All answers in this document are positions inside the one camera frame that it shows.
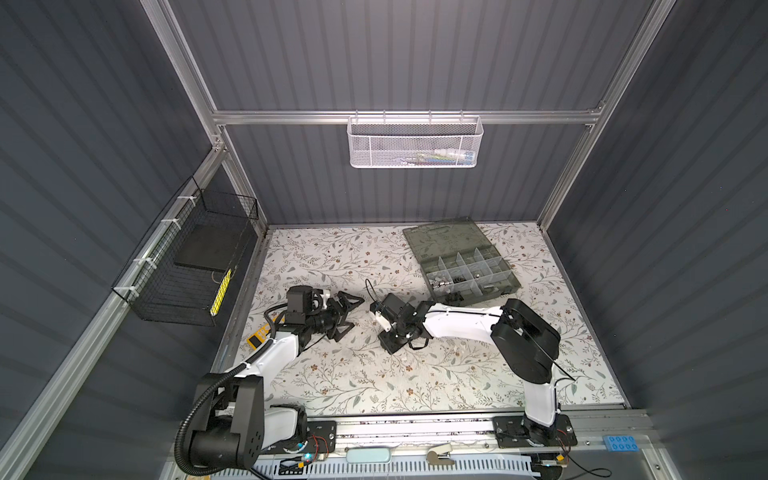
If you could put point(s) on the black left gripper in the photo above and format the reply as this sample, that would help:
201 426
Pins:
336 313

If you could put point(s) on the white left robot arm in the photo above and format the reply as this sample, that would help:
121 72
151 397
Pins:
230 424

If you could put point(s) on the black wire wall basket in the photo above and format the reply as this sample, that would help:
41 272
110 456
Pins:
175 279

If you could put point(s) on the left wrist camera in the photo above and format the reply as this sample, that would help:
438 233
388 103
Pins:
321 298

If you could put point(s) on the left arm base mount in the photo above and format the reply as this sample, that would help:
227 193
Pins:
316 437

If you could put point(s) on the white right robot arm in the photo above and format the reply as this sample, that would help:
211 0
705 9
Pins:
528 344

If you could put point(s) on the yellow calculator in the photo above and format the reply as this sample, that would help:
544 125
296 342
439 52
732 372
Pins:
259 336

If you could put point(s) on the blue lego-like block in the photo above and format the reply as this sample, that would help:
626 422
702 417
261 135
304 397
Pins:
620 443

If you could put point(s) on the clear green organizer box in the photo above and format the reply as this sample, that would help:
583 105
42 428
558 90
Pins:
461 266

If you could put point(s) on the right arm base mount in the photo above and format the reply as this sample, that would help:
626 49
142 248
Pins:
517 431

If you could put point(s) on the white wire mesh basket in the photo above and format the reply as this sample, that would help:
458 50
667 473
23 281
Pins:
428 142

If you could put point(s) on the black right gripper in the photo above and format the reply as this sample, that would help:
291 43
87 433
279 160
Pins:
388 346

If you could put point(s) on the yellow marker in basket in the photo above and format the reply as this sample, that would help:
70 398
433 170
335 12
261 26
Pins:
221 293

